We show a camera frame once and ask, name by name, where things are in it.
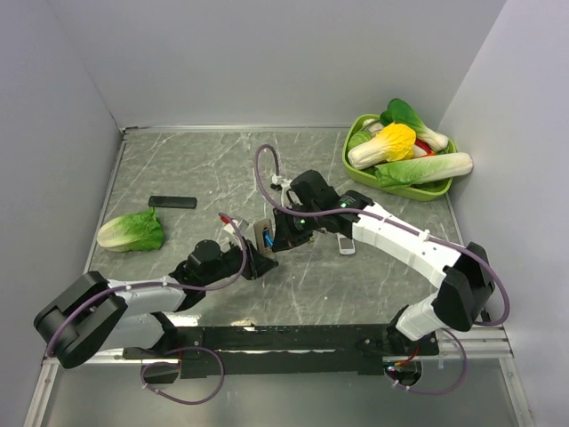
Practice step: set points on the green romaine lettuce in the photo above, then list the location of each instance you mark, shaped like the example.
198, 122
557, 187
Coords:
136, 232

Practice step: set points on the small green cabbage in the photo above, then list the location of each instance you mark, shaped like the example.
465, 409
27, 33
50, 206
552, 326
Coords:
358, 138

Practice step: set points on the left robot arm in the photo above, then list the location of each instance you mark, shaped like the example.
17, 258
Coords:
95, 313

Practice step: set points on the beige white remote control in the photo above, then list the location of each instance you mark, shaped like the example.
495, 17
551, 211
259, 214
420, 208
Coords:
258, 227

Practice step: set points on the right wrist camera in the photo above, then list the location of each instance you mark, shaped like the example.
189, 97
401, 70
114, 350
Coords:
282, 186

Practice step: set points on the long green white cabbage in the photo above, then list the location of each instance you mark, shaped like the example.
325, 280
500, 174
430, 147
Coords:
422, 170

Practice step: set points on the red pepper toy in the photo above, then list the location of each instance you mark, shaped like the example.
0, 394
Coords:
422, 149

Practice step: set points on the black base frame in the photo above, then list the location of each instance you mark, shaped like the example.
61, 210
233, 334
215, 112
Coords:
265, 350

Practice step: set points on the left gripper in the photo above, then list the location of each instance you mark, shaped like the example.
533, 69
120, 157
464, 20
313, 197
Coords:
256, 264

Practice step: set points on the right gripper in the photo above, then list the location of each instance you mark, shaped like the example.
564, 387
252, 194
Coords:
284, 237

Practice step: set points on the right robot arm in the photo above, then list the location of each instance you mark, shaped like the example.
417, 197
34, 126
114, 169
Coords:
458, 273

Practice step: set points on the black slim remote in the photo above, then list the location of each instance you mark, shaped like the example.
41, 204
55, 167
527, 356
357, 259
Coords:
172, 202

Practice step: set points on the blue battery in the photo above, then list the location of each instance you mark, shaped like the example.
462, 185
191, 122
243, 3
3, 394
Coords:
267, 238

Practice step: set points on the white remote with display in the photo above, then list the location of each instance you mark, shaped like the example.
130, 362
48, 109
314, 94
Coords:
346, 245

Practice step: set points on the bok choy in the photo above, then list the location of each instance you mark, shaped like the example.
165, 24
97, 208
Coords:
400, 112

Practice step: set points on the yellow napa cabbage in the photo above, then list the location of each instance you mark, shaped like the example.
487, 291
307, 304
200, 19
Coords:
392, 143

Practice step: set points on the green plastic basket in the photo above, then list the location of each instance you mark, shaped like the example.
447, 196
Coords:
424, 192

